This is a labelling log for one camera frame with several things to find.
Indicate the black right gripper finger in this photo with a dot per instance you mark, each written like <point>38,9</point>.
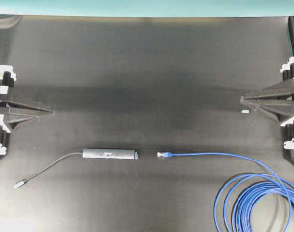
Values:
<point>281,110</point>
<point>281,89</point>

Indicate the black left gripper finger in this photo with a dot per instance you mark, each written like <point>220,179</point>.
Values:
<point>24,102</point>
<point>11,115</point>

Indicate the grey USB hub with cable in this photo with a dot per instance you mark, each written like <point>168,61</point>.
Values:
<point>90,153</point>

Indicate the black table mat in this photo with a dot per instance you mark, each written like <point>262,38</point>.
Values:
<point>168,88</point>

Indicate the black right arm base bracket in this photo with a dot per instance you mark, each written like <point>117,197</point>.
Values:
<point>292,157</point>

